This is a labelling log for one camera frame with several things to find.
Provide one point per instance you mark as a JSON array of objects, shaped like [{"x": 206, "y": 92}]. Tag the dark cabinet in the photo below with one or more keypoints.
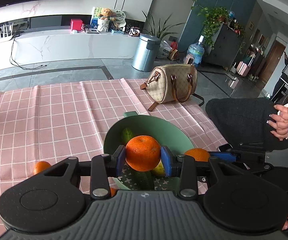
[{"x": 226, "y": 44}]

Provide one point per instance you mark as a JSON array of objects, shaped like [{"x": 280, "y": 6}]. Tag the yellow green guava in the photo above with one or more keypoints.
[{"x": 159, "y": 170}]

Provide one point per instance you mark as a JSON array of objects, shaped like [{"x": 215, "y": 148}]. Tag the pink checkered tablecloth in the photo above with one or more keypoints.
[{"x": 52, "y": 122}]

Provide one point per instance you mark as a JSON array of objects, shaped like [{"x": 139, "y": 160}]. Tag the beige monogram handbag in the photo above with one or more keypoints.
[{"x": 172, "y": 82}]

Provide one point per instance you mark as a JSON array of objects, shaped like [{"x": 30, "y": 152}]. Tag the white tv cabinet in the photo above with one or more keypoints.
[{"x": 59, "y": 45}]

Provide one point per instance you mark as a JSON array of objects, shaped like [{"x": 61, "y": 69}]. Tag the potted green plant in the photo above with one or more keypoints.
[{"x": 158, "y": 28}]

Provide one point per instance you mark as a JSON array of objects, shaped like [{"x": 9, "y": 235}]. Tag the operator right hand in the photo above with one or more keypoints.
[{"x": 279, "y": 121}]

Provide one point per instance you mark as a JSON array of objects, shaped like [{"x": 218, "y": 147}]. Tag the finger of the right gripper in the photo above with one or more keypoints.
[
  {"x": 224, "y": 156},
  {"x": 225, "y": 148}
]

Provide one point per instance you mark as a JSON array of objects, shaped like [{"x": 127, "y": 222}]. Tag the green colander bowl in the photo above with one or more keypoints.
[{"x": 166, "y": 134}]

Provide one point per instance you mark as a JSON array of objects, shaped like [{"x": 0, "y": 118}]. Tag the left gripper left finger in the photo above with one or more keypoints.
[{"x": 99, "y": 169}]

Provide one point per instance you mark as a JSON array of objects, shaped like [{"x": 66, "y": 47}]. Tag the white wifi router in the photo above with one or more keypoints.
[{"x": 7, "y": 32}]

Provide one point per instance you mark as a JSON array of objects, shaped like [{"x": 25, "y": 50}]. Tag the small orange tangerine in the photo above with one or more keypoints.
[{"x": 40, "y": 166}]

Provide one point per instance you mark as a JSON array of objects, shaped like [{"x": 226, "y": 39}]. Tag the teddy bear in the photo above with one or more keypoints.
[{"x": 107, "y": 14}]

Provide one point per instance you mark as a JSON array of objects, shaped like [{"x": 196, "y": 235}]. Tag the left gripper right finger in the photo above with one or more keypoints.
[{"x": 187, "y": 169}]

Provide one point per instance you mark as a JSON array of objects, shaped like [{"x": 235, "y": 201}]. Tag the hanging ivy plant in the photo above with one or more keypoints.
[{"x": 213, "y": 18}]

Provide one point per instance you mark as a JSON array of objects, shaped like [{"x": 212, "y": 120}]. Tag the silver trash bin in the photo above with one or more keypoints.
[{"x": 145, "y": 54}]

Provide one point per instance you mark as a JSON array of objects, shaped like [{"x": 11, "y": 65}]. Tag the black sleeve forearm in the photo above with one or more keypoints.
[{"x": 244, "y": 122}]

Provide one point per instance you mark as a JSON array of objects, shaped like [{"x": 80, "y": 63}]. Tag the water jug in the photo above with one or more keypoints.
[{"x": 196, "y": 51}]

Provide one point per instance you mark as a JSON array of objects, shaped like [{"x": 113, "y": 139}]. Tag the red box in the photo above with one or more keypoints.
[{"x": 76, "y": 24}]

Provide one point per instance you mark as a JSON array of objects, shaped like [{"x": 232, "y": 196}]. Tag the large orange tangerine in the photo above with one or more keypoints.
[{"x": 113, "y": 191}]

